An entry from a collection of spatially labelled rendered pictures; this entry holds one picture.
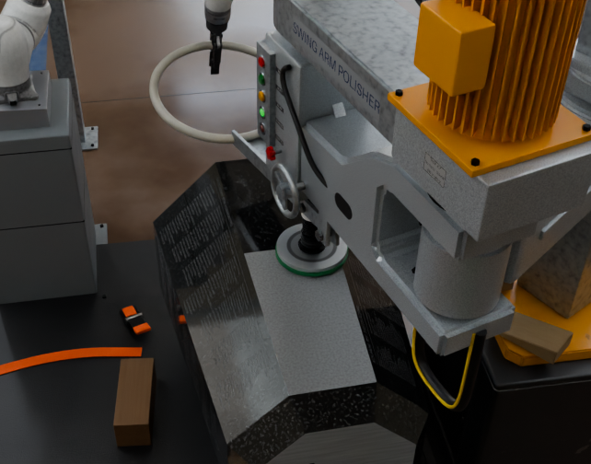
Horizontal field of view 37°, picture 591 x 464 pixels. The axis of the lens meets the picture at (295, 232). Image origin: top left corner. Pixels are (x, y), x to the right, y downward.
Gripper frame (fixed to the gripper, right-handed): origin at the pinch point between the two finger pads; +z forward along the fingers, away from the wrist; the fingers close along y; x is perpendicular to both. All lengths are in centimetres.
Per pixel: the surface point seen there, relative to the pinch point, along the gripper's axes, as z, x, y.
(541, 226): -74, 49, 138
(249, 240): -1, 0, 81
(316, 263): -8, 16, 97
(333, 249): -8, 23, 92
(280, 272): -5, 6, 97
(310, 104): -65, 9, 88
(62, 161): 29, -56, 17
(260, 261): -3, 1, 91
